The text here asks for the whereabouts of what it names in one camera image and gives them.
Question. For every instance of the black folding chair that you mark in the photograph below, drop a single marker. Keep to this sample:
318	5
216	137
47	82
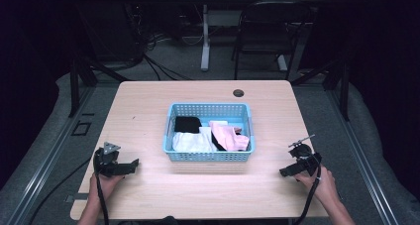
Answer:
270	30

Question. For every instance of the small white sock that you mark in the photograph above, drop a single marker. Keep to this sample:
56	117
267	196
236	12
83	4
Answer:
218	122

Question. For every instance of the pink sock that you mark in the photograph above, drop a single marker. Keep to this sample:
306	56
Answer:
228	137

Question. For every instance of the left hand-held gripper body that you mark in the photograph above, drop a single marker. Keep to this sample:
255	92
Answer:
106	159

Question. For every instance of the small black sock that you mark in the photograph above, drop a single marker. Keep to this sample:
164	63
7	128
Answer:
218	145

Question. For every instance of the blue plastic basket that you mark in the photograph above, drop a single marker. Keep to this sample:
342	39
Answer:
208	156

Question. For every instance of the white desk leg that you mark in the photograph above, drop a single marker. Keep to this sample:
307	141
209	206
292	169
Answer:
205	46

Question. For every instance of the black metal stand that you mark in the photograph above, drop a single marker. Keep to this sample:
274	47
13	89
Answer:
75	86
345	89

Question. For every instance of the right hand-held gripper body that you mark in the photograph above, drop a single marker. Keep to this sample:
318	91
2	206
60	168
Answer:
305	157

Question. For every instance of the person's right hand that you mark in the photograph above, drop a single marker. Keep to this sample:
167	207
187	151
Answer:
322	185

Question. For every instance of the person's left hand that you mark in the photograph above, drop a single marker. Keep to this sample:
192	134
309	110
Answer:
107	184

